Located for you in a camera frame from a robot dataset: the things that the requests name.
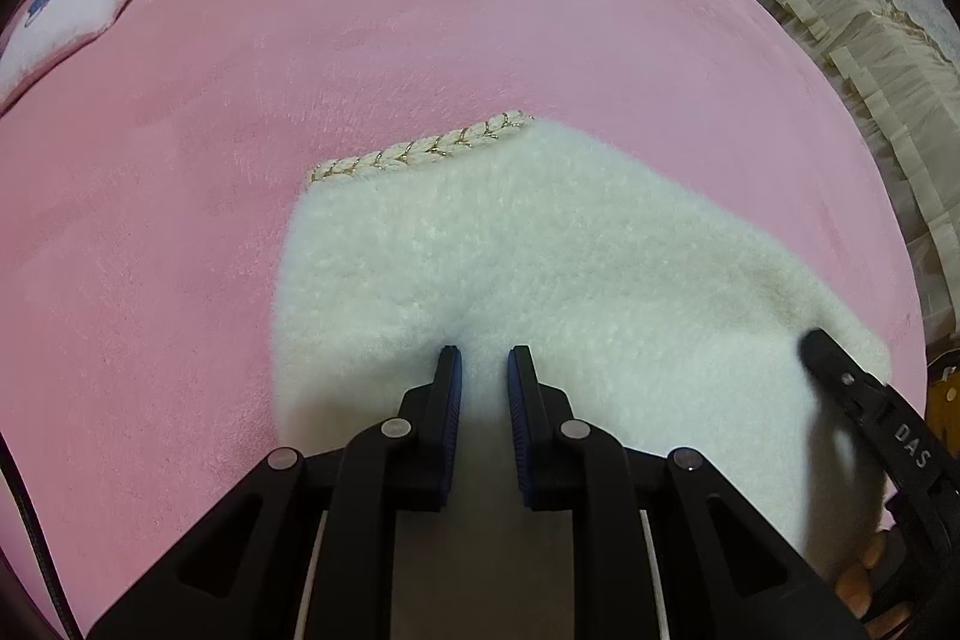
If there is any white printed pillow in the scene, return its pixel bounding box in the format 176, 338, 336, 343
0, 0, 179, 103

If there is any white fuzzy jacket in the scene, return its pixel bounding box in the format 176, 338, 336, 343
271, 111, 895, 585

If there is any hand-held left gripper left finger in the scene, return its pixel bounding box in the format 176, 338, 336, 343
86, 346, 461, 640

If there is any person's right hand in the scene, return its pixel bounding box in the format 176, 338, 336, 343
834, 526, 907, 620

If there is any cream ruffled cover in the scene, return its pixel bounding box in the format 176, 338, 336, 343
727, 0, 960, 341

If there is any pink plush blanket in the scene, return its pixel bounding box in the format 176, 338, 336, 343
0, 0, 927, 640

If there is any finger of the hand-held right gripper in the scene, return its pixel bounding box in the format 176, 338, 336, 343
801, 328, 892, 420

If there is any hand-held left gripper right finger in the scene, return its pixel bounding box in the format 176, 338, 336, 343
508, 344, 872, 640

